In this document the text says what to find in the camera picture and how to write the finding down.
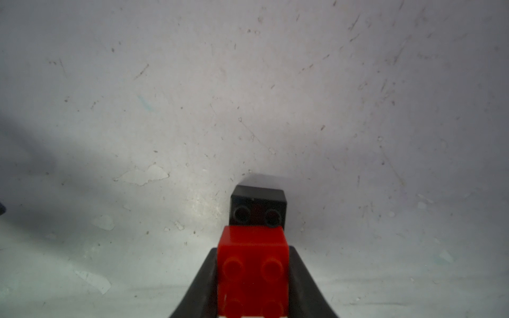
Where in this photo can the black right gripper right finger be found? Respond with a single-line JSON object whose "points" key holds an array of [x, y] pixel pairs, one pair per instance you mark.
{"points": [[305, 298]]}

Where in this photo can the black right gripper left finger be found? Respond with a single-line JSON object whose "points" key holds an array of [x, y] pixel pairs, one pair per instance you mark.
{"points": [[200, 300]]}

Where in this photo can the red lego brick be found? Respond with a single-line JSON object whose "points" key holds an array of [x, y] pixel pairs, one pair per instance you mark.
{"points": [[253, 263]]}

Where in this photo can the black lego brick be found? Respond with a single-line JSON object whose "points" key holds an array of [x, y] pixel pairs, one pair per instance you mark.
{"points": [[253, 206]]}

